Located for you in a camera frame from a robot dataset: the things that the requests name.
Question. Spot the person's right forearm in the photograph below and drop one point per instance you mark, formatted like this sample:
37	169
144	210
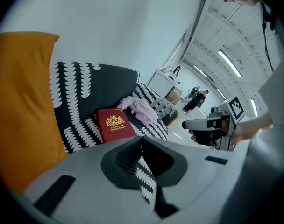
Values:
261	125

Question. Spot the person's white shirt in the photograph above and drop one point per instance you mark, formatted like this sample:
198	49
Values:
277	90

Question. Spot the cardboard box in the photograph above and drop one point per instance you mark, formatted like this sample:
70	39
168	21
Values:
174	98

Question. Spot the pink cloth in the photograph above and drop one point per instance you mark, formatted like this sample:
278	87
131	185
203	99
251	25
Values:
142	111

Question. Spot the red book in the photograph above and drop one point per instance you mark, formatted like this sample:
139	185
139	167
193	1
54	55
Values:
114	127

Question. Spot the white side cabinet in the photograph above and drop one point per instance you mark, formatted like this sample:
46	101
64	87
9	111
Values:
159	83

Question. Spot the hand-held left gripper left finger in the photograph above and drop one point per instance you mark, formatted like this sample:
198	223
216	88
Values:
86	162

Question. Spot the grey patterned pillow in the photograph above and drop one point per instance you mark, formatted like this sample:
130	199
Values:
164	106

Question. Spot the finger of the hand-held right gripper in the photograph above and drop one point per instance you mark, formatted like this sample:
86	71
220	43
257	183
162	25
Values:
195	124

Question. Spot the long ceiling light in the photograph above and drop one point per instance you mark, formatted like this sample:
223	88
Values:
221	93
202	73
254	107
229	63

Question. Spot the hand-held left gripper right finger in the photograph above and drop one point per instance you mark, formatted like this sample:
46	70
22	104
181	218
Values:
202	171

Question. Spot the black white striped blanket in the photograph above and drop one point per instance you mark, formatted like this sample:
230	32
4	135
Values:
86	90

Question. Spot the orange cushion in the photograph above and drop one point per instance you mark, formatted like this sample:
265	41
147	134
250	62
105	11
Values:
23	101

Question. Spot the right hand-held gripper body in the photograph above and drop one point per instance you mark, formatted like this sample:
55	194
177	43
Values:
236	108

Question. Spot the person's right hand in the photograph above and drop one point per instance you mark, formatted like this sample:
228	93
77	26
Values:
242	132

